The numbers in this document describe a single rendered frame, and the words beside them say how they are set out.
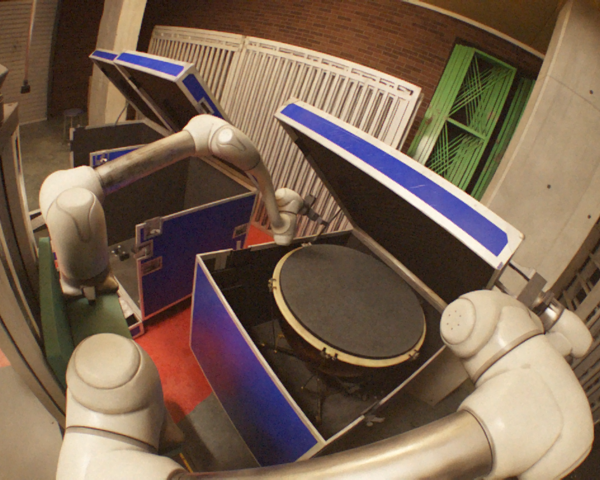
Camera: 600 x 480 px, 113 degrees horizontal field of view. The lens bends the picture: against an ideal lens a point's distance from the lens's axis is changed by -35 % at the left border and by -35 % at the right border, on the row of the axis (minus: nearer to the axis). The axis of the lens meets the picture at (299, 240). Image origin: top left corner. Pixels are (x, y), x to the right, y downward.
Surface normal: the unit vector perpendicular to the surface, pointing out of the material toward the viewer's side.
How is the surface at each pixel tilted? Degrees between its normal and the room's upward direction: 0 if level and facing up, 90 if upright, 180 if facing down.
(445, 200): 52
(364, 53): 90
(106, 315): 0
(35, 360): 90
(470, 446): 28
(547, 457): 74
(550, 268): 90
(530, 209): 90
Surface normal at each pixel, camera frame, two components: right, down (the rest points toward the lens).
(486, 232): -0.43, -0.38
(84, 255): 0.62, 0.55
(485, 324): -0.19, -0.42
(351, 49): -0.51, 0.33
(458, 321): -0.91, -0.34
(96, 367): 0.28, -0.88
